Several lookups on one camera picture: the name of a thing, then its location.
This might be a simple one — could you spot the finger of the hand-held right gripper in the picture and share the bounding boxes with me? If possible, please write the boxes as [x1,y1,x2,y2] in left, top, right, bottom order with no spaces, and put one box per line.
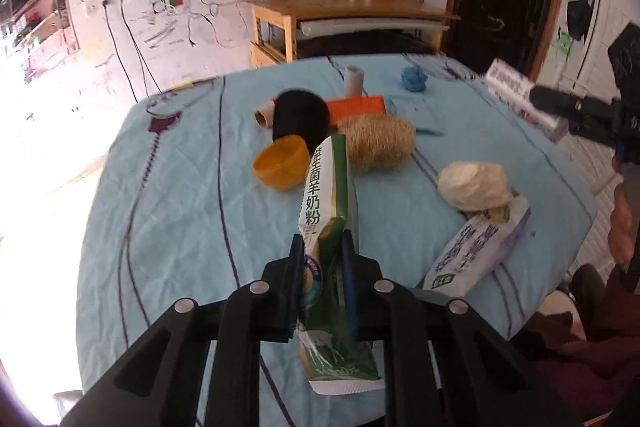
[529,85,583,120]

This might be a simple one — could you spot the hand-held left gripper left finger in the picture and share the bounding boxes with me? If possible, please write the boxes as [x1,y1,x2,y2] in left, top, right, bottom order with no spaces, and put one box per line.
[60,234,306,427]

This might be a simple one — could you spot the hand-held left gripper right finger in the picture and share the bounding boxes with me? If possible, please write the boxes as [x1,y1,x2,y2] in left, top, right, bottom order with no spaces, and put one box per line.
[340,229,583,427]

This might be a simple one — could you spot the small purple white packet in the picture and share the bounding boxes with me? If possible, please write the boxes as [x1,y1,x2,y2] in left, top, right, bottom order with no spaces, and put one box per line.
[485,59,571,141]

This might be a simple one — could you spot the green milk powder packet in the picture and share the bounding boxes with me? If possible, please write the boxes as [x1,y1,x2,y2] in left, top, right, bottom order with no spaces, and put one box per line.
[297,134,386,395]

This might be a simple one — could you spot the orange plastic bowl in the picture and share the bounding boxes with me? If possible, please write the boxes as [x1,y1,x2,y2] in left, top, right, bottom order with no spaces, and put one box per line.
[251,135,311,192]

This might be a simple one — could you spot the white tube with red yarn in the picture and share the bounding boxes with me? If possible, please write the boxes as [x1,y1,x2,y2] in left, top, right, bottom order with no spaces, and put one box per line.
[344,66,366,98]

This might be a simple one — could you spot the person's right hand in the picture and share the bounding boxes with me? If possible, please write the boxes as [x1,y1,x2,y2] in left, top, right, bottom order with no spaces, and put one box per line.
[609,159,640,265]

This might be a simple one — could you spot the white louvered door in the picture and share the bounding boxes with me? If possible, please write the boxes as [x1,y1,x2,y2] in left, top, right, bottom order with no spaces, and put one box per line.
[532,0,640,268]

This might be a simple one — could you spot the white yarn ball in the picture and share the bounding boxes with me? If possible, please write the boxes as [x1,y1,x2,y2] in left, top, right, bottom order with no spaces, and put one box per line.
[437,161,515,212]

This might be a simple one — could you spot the large purple white packet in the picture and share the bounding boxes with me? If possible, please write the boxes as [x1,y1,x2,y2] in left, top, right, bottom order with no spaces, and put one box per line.
[422,195,531,298]

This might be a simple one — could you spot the blue yarn ball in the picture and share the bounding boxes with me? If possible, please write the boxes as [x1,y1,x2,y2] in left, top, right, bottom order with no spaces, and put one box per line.
[400,67,428,94]

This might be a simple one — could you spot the light blue patterned bedsheet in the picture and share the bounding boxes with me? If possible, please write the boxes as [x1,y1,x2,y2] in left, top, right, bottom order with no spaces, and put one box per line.
[75,53,598,413]

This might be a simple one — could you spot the brown yarn spool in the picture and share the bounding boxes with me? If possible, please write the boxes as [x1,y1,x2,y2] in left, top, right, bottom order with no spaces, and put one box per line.
[336,114,417,172]

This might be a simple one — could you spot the black yarn spool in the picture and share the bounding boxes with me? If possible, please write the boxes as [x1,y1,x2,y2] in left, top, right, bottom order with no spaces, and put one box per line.
[271,90,331,150]

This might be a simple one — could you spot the orange flat box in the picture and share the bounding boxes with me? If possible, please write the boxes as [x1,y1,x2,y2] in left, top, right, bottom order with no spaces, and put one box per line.
[326,95,388,122]

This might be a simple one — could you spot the maroon trousers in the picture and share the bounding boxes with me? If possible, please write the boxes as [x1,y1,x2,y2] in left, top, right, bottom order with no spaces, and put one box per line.
[510,307,640,414]

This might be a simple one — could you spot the wooden desk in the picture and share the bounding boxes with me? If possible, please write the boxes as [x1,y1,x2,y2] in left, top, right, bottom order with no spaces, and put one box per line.
[248,0,461,68]

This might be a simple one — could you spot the black power cable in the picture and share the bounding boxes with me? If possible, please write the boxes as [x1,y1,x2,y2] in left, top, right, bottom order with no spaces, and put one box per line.
[102,0,163,104]

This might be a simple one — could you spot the wall shelf with items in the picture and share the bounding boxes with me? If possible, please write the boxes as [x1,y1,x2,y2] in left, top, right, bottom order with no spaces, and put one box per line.
[0,0,81,72]

